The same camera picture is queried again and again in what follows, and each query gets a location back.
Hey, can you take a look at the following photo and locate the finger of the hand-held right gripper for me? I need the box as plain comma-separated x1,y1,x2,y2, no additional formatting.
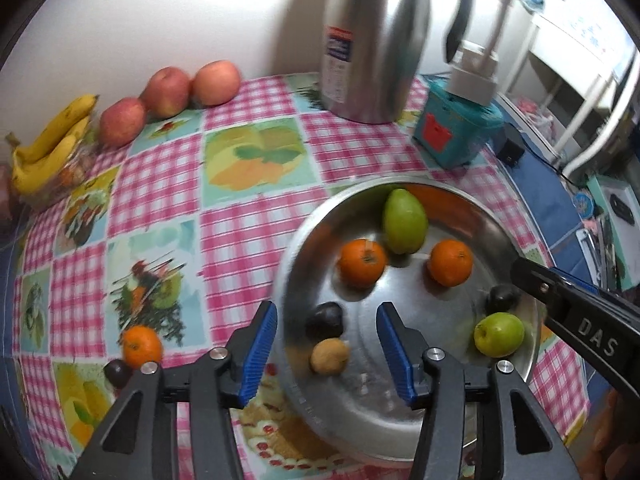
510,256,601,314

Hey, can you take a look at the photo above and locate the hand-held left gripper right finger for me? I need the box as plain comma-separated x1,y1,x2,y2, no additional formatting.
376,301,583,480

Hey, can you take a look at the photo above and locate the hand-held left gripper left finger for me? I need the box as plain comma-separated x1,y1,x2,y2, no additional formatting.
67,301,278,480

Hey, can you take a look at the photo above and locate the dark purple plum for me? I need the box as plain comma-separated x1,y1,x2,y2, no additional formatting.
103,359,133,388
486,285,521,315
306,301,345,341

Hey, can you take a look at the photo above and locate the round steel basin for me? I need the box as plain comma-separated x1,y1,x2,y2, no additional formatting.
272,180,548,468

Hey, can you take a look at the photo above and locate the green apple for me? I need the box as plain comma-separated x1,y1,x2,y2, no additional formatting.
473,312,526,358

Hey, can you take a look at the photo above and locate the person's right hand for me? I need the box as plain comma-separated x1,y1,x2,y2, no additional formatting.
575,390,640,480

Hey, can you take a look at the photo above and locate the small brown round fruit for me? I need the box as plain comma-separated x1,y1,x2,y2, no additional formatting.
309,338,350,376

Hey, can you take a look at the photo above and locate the round blue badge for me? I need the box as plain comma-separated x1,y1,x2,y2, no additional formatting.
572,190,596,218

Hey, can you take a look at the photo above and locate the small orange tangerine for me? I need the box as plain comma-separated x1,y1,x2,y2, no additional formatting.
122,326,164,367

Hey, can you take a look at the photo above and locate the black power adapter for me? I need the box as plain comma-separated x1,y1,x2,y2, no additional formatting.
497,125,526,167

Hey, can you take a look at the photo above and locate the green pear-shaped fruit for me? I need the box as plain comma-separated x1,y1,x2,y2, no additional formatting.
382,188,428,256

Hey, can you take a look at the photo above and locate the pink plastic bag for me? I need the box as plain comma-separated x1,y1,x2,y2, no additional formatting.
515,97,556,136

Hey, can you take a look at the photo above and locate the white curved chair back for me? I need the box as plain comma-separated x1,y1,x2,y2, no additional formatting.
565,45,640,186

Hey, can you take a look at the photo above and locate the teal plastic box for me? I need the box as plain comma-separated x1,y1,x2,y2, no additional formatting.
412,75,505,170

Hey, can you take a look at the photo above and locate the pink checked fruit tablecloth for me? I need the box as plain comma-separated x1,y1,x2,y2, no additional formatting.
10,72,591,480

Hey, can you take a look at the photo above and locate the white printed paper sheet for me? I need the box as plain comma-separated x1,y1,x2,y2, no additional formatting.
567,7,623,58

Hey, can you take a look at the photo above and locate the red apple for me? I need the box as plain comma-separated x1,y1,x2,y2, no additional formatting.
142,66,192,118
192,60,242,107
98,97,147,148

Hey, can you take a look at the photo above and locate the steel thermos jug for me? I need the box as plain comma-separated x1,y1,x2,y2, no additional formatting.
319,0,475,124

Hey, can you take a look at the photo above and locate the yellow banana bunch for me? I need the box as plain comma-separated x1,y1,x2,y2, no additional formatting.
5,94,98,196

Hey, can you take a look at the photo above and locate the black thin cable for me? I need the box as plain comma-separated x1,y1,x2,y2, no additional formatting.
520,145,576,187

